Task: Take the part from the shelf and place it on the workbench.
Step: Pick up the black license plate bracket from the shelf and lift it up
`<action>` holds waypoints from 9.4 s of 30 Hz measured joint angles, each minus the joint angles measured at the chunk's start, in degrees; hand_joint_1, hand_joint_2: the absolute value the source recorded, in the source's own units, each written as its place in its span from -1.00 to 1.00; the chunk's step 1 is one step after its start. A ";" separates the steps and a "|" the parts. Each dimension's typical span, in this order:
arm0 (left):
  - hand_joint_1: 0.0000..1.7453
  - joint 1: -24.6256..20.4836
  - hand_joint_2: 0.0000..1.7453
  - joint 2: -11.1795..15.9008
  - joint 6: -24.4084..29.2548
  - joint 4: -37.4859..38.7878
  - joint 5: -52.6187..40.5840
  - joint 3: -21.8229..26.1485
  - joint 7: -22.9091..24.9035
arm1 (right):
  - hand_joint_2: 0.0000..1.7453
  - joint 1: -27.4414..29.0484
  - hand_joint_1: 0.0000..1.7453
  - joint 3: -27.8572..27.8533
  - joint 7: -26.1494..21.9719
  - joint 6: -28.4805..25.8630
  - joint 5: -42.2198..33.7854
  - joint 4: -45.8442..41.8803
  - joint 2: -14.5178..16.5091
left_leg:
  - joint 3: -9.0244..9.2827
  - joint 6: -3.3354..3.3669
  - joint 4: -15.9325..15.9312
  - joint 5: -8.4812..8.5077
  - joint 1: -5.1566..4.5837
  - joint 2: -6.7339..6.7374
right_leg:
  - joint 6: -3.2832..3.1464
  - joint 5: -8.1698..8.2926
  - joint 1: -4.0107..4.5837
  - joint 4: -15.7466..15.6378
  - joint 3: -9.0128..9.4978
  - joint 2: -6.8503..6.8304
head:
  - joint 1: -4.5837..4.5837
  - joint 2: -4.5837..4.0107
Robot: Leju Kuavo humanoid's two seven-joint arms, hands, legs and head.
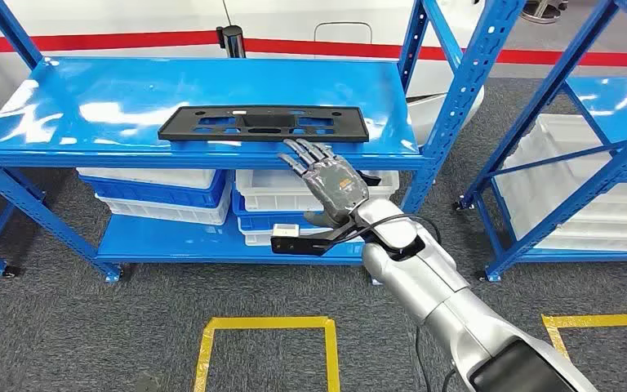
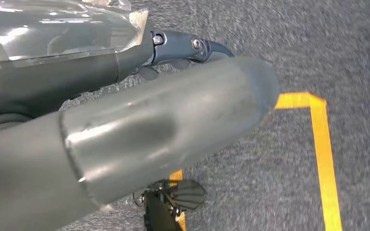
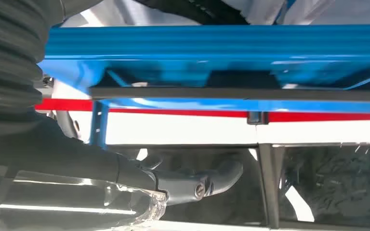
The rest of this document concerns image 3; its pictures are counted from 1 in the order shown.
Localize blue metal shelf rack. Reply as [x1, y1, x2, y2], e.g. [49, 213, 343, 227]
[38, 25, 370, 151]

